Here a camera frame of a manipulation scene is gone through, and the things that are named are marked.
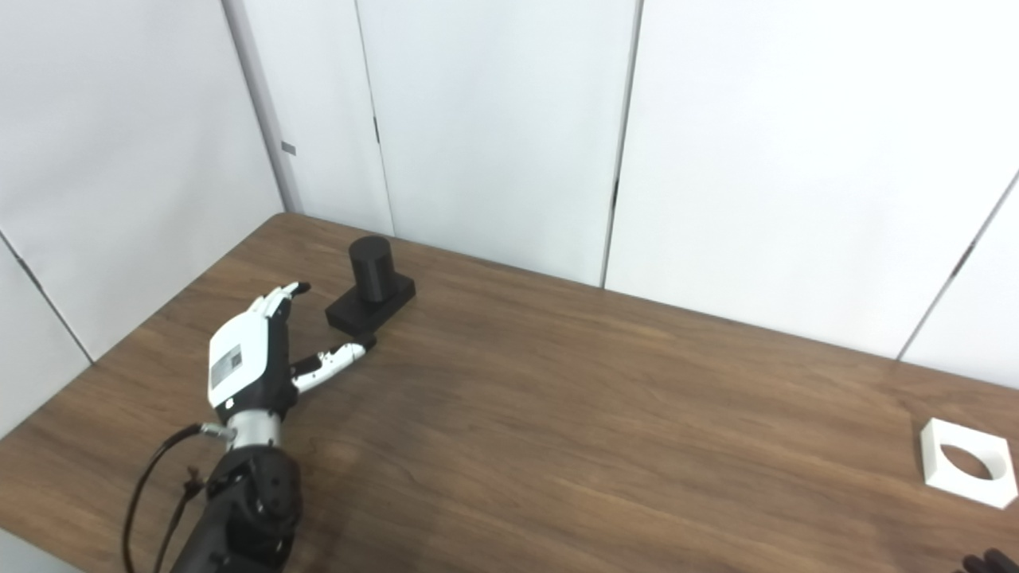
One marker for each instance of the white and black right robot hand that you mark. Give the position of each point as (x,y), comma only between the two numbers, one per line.
(989,563)

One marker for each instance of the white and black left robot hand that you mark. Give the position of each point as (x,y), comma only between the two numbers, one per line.
(243,354)

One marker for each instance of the black peg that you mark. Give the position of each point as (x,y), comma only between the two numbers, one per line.
(372,274)

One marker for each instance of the grey wall post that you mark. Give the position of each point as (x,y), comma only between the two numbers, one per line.
(263,111)

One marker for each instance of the white square piece with hole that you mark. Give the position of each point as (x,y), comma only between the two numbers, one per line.
(943,469)

